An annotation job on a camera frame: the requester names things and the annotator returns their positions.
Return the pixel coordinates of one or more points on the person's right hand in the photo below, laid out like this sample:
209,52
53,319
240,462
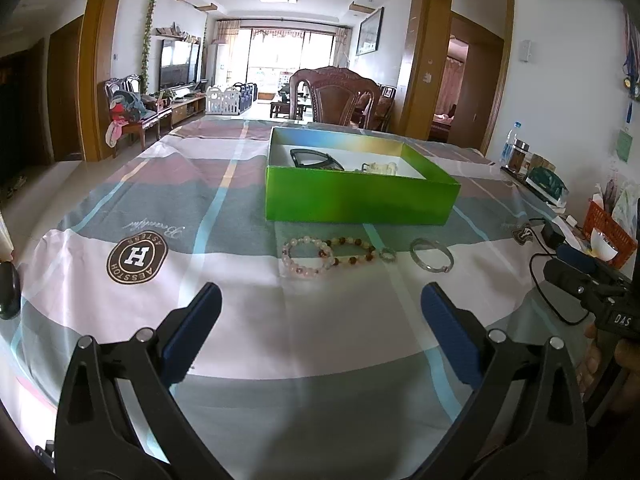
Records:
590,360

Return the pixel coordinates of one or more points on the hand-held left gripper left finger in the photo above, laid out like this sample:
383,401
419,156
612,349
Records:
192,330

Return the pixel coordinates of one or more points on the green paper on wall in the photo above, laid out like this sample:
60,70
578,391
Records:
625,146

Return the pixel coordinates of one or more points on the glass jar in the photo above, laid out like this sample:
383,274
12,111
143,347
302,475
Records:
520,157

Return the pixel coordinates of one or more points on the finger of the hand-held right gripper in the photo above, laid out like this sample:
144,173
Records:
575,257
565,277

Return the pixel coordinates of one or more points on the silver bangle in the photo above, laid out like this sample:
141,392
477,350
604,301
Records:
431,268

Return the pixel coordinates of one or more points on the flat screen television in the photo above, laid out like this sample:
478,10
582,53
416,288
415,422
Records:
180,65

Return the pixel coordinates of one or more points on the white playpen fence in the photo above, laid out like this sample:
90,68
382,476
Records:
225,100

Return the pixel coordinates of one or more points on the white wall box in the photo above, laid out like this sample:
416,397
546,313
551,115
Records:
526,51

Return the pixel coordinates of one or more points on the white standing air conditioner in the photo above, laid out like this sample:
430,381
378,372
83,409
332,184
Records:
217,65

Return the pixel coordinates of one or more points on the black power adapter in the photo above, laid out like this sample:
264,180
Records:
552,235

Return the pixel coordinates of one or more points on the teal tissue box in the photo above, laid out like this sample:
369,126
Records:
547,185

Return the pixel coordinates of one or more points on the green cardboard box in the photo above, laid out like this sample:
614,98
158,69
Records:
350,200

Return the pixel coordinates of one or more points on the small cardboard boxes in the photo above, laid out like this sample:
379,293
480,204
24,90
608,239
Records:
542,162

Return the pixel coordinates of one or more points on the wooden armchair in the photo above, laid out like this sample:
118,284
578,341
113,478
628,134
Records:
150,122

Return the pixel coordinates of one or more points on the framed wall picture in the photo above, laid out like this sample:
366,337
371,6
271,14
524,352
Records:
370,32

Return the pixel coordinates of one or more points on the orange plastic basket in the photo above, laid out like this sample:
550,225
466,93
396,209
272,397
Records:
605,222

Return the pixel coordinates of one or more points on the white bowl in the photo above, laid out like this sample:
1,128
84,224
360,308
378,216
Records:
602,247

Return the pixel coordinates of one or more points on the black round object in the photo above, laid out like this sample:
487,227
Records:
9,292

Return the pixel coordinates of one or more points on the carved wooden dining chair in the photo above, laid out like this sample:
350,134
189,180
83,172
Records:
332,95

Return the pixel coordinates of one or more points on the checked tablecloth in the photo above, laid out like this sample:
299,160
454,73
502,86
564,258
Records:
300,340

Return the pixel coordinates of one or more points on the pile of clothes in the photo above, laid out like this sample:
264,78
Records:
125,110

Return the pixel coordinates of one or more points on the white jade bangle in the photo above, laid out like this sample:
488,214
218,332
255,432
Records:
385,167

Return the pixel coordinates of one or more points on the wooden door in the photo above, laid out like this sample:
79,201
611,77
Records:
67,95

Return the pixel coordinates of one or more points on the wall shelf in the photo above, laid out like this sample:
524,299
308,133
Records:
177,35

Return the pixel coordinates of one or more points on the clear water bottle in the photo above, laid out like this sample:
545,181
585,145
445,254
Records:
509,142

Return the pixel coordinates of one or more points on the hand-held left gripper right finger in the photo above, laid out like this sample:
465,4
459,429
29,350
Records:
450,332

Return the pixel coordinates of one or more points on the wooden television cabinet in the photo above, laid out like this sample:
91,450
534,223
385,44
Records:
185,110

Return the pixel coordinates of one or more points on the green hanging vine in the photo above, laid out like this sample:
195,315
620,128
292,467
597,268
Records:
148,40

